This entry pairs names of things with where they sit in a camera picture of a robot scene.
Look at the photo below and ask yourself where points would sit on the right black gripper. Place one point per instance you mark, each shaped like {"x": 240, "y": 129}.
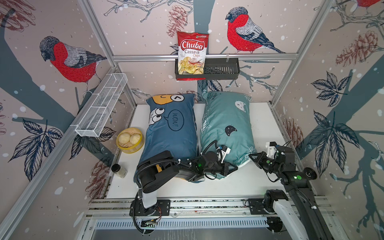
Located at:
{"x": 259, "y": 159}

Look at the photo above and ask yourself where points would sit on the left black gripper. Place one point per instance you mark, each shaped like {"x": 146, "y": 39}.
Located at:
{"x": 225, "y": 170}

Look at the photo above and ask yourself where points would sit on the teal cat pillow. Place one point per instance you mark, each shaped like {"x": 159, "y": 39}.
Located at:
{"x": 226, "y": 122}

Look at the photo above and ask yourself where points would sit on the blue cartoon pillow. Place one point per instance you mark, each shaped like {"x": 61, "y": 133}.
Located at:
{"x": 172, "y": 127}

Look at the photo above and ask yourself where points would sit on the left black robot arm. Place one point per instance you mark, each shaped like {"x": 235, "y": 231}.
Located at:
{"x": 156, "y": 171}

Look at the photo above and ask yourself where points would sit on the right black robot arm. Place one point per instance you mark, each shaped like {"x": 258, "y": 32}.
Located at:
{"x": 295, "y": 205}

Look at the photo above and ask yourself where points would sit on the right white bun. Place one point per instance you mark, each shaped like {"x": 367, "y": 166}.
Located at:
{"x": 135, "y": 138}

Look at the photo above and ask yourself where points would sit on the white bun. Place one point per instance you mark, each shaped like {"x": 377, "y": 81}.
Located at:
{"x": 135, "y": 138}
{"x": 124, "y": 138}

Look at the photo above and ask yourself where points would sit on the yellow bowl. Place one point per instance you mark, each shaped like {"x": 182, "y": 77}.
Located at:
{"x": 129, "y": 148}

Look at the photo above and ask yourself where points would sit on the small black-capped jar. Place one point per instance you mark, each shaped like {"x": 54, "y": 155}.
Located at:
{"x": 118, "y": 170}

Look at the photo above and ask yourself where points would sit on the left white bun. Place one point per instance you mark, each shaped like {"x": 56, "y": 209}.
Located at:
{"x": 124, "y": 138}

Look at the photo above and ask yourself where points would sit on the red Chuba chips bag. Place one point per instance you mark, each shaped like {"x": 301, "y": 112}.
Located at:
{"x": 192, "y": 51}

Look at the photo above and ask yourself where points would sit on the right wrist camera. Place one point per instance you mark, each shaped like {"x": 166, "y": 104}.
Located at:
{"x": 271, "y": 149}

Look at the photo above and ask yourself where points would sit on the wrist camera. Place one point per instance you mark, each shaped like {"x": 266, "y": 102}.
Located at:
{"x": 224, "y": 150}
{"x": 271, "y": 149}

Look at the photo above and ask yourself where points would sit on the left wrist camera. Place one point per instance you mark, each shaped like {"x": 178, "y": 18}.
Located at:
{"x": 224, "y": 150}

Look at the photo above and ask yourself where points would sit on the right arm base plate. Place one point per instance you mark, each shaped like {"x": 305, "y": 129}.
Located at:
{"x": 256, "y": 206}

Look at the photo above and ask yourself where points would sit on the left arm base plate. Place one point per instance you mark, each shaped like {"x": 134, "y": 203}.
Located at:
{"x": 161, "y": 208}

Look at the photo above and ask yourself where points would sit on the black wall basket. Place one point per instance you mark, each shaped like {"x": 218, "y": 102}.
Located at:
{"x": 214, "y": 69}

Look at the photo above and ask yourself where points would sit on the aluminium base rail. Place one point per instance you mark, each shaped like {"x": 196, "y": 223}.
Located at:
{"x": 177, "y": 208}

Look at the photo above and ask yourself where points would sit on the white wire mesh basket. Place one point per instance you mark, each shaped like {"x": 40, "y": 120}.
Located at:
{"x": 96, "y": 117}

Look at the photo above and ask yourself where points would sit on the aluminium frame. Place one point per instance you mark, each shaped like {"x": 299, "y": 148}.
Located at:
{"x": 19, "y": 209}

